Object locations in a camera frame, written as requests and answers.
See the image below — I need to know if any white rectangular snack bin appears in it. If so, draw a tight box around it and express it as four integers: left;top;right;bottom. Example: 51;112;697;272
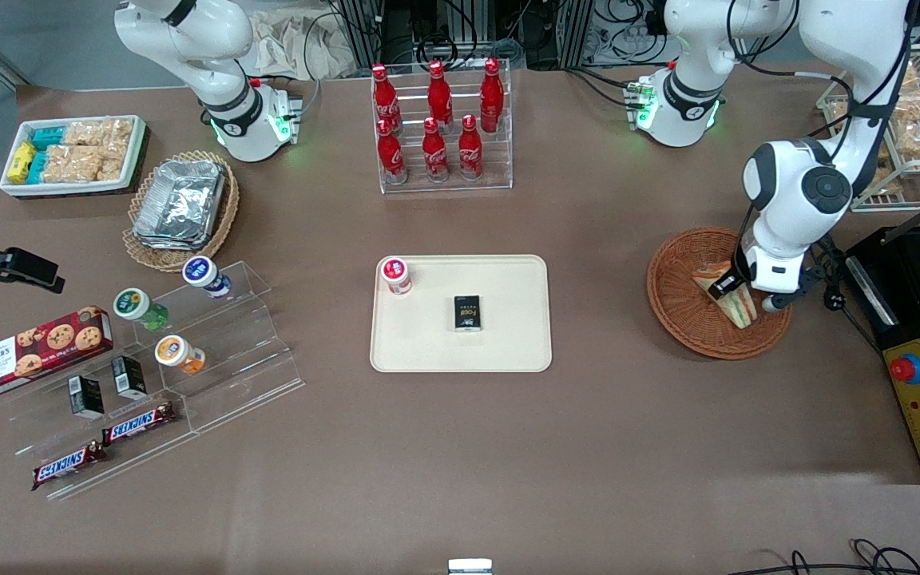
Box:
0;115;147;197

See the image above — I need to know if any clear acrylic bottle rack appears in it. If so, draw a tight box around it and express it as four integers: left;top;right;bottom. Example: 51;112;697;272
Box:
371;60;514;195

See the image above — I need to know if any clear acrylic step shelf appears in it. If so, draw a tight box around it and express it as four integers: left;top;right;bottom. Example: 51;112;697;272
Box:
0;260;306;502

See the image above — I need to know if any green-lidded drink bottle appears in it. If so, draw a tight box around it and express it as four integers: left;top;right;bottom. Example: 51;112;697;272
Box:
113;287;169;331

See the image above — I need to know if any round brown wicker basket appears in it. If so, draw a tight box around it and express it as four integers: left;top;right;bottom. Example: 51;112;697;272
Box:
646;227;793;361

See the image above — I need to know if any orange-lidded drink bottle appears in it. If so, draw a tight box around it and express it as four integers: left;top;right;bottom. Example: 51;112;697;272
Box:
155;335;207;376

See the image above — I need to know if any oval light wicker basket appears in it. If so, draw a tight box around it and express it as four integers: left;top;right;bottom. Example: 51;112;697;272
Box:
122;150;240;273

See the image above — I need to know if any blue-lidded drink bottle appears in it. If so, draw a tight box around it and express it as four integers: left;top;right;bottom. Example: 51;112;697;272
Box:
182;256;232;299

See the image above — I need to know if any red Walkers cookie box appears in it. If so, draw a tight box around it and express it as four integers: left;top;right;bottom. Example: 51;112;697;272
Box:
0;306;114;402

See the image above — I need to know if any black machine with yellow panel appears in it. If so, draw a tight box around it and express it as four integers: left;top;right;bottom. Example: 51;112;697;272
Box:
845;184;920;486

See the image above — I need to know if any clear bag of rice crackers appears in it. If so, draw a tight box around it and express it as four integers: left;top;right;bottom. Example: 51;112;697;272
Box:
97;144;132;181
63;118;134;149
43;145;105;184

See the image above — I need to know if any black power cable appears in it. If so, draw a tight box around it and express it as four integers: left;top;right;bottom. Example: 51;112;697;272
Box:
811;236;884;352

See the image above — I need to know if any small black carton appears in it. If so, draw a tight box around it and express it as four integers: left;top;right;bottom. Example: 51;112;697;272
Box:
69;375;105;421
111;355;148;400

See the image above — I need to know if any Snickers chocolate bar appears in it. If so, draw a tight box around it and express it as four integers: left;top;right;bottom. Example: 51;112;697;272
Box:
31;442;108;491
101;402;178;446

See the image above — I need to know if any crumpled beige cloth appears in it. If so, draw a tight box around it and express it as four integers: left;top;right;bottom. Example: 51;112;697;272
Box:
248;8;359;81

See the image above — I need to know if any black floor cable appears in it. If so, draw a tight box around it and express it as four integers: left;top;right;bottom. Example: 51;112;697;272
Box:
728;539;920;575

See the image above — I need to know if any red cola bottle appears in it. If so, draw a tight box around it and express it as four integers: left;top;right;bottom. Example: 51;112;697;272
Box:
479;57;506;133
377;118;407;185
426;61;454;129
422;117;450;183
458;114;484;181
371;64;399;129

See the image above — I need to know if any stack of foil trays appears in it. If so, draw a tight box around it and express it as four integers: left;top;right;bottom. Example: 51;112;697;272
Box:
133;160;227;252

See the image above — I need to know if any beige plastic tray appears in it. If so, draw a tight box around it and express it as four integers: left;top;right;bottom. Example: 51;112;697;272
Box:
370;254;553;374

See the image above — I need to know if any triangular sandwich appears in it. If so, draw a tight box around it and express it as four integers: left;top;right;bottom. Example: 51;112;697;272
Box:
692;261;759;330

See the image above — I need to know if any red-lidded white cup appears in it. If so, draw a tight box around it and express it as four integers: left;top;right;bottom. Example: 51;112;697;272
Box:
380;256;414;296

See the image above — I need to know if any yellow snack pack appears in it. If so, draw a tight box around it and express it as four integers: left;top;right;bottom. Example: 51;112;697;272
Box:
6;141;38;184

